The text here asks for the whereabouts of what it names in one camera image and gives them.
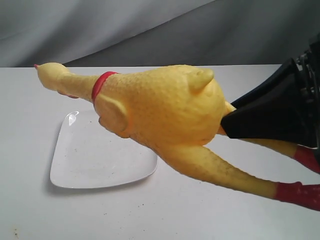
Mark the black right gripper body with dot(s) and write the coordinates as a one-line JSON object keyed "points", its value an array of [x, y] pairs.
{"points": [[309, 69]]}

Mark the grey backdrop cloth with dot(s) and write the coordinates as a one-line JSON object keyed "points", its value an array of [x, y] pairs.
{"points": [[121, 33]]}

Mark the yellow rubber chicken toy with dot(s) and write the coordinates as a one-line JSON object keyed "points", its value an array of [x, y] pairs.
{"points": [[175, 111]]}

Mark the white square plate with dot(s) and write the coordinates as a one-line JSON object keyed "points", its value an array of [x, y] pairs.
{"points": [[87, 156]]}

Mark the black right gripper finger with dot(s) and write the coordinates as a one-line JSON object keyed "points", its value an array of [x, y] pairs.
{"points": [[282, 117], [282, 90]]}

